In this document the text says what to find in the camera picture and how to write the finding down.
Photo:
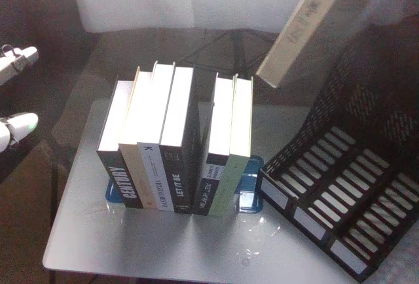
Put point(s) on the black CENTURY book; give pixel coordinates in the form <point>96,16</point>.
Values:
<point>121,182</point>

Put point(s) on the white book with K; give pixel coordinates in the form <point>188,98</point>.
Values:
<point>154,172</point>

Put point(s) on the black book with white label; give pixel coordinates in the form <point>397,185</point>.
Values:
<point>209,182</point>

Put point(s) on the black LET IT BE book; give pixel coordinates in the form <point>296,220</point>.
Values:
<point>176,179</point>

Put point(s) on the cream wood-grain book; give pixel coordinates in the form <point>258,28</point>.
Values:
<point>304,19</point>

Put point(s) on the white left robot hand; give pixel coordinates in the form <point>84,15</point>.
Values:
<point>19,56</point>

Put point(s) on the plain cream book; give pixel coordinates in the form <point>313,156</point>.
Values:
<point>135,172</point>

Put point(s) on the pale green book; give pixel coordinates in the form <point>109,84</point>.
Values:
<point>229,182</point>

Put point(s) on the black tripod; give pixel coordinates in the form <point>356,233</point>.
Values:
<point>236,48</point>

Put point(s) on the black plastic file holder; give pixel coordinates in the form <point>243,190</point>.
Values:
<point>327,117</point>

